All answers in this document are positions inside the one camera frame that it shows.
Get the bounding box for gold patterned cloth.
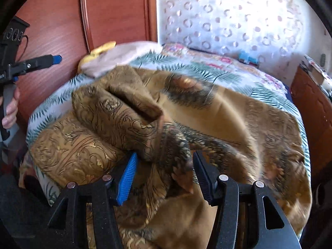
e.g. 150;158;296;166
29;65;312;248

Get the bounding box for left hand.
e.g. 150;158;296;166
2;88;20;129

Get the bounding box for yellow plush toy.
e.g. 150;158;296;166
77;41;116;75

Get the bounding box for red wooden wardrobe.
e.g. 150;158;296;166
17;0;157;129

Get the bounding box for floral pink blanket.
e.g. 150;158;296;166
162;43;290;98

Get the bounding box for wooden side cabinet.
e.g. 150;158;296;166
290;66;331;179

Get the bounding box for blue toy on bed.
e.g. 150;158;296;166
238;51;259;66

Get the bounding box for white circle pattern curtain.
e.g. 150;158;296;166
158;0;304;69

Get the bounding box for black camera box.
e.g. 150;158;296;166
0;16;30;66

